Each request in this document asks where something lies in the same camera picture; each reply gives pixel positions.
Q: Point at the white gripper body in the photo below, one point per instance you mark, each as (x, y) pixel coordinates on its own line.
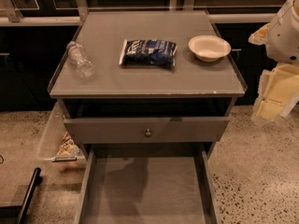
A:
(285, 36)

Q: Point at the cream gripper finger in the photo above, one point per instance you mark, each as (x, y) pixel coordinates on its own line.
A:
(260, 36)
(278, 93)

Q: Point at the blue chip bag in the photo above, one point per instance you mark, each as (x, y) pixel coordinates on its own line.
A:
(150, 51)

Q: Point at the grey drawer cabinet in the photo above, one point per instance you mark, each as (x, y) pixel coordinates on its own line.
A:
(189, 88)

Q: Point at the grey upper drawer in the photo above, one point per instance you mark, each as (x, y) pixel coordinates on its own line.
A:
(132, 130)

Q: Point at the round metal drawer knob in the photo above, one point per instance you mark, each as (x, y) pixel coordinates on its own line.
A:
(148, 133)

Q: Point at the grey open middle drawer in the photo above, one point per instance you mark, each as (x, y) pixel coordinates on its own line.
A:
(140, 187)

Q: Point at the white bowl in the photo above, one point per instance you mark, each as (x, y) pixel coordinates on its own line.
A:
(209, 48)

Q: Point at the clear plastic water bottle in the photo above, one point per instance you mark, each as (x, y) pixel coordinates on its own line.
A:
(80, 61)

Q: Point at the snack bags in bin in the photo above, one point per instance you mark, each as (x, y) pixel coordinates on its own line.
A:
(68, 147)

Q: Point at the clear plastic storage bin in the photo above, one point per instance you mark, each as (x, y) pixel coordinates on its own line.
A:
(52, 137)

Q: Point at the black bar on floor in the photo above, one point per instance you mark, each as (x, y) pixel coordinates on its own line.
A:
(19, 211)

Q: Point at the metal railing frame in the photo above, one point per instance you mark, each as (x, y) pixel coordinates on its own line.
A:
(219, 11)

